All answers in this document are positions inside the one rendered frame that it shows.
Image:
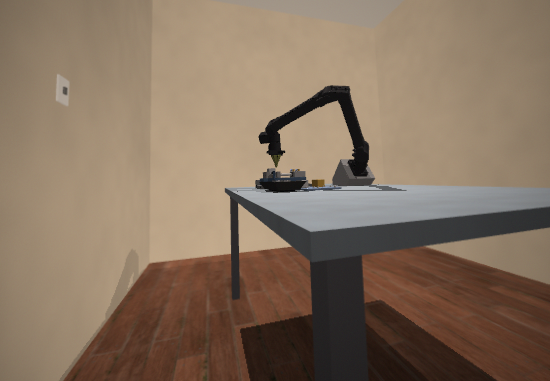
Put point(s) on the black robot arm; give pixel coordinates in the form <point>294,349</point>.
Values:
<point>327,95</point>

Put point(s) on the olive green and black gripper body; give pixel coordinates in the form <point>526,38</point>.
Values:
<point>275,149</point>

